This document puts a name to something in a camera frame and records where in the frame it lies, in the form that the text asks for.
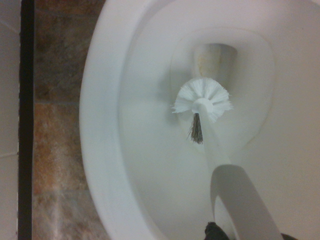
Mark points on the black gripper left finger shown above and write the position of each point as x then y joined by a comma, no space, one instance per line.
215,231

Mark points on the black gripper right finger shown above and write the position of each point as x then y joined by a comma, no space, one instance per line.
288,237

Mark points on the white toilet brush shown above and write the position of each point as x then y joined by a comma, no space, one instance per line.
205,100

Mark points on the white toilet bowl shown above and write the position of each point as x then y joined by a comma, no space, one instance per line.
105,125

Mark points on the short black baseboard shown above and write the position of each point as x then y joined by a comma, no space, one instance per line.
26,120

